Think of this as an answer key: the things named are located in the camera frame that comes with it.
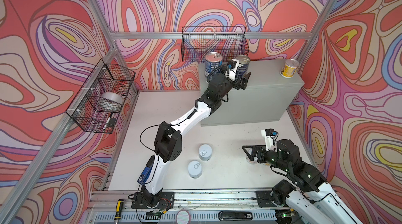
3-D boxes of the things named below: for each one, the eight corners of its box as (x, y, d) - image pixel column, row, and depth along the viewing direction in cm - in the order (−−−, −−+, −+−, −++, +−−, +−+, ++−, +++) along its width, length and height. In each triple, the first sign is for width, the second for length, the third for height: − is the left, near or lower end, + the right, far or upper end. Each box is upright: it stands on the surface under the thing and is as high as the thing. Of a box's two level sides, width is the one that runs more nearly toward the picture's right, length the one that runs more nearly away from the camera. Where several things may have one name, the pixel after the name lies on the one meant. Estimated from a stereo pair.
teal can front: (188, 178, 81) (187, 175, 77) (188, 164, 86) (188, 160, 82) (202, 178, 81) (202, 175, 77) (202, 164, 86) (202, 160, 82)
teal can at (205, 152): (198, 160, 87) (198, 157, 83) (198, 148, 92) (198, 144, 87) (212, 160, 87) (212, 157, 83) (211, 148, 92) (211, 144, 87)
